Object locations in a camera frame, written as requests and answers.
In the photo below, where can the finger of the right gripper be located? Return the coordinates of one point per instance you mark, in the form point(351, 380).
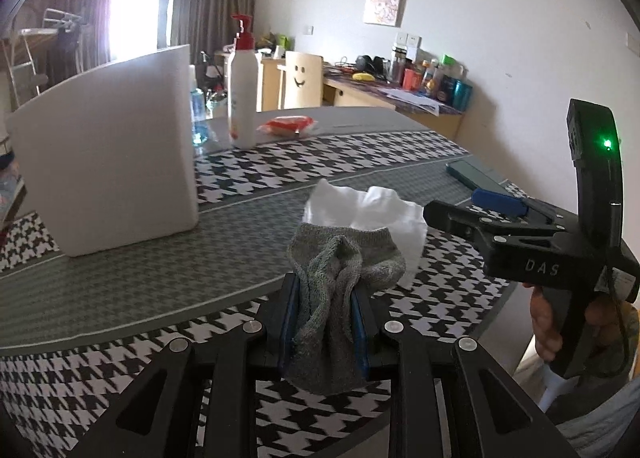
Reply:
point(481, 230)
point(529, 210)

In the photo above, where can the red white packet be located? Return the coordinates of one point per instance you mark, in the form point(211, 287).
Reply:
point(292, 126)

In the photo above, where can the right hand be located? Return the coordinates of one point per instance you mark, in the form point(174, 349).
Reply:
point(601, 313)

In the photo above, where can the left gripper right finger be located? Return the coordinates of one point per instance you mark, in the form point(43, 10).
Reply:
point(447, 399)

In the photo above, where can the cartoon wall picture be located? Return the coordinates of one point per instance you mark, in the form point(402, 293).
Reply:
point(381, 12)

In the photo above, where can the metal bunk bed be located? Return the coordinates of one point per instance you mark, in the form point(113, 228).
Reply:
point(25, 53)

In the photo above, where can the wooden desk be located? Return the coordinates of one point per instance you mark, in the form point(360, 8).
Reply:
point(341, 89)

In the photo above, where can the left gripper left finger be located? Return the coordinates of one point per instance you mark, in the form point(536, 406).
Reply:
point(197, 399)

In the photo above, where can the left brown curtain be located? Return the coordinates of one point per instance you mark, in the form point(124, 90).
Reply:
point(93, 47)

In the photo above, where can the dark phone on table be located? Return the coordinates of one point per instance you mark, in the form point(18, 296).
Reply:
point(472, 177)

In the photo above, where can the white red pump bottle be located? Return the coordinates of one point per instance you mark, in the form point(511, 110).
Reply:
point(242, 67)

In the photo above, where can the grey sock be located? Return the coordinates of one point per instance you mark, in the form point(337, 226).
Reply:
point(330, 262)

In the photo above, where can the wooden smiley chair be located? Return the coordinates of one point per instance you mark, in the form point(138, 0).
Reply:
point(301, 81)

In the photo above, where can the white styrofoam box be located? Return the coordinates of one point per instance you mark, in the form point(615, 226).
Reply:
point(107, 155)

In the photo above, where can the houndstooth table cloth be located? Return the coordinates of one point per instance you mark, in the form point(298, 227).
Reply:
point(76, 330)

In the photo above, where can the white tissue cloth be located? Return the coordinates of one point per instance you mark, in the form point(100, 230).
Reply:
point(374, 209)

